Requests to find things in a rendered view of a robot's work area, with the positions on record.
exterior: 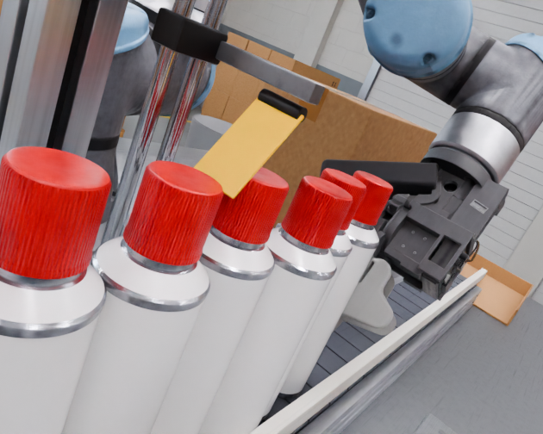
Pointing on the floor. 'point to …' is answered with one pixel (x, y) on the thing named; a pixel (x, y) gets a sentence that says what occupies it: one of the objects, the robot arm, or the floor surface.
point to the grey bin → (205, 132)
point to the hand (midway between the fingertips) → (321, 322)
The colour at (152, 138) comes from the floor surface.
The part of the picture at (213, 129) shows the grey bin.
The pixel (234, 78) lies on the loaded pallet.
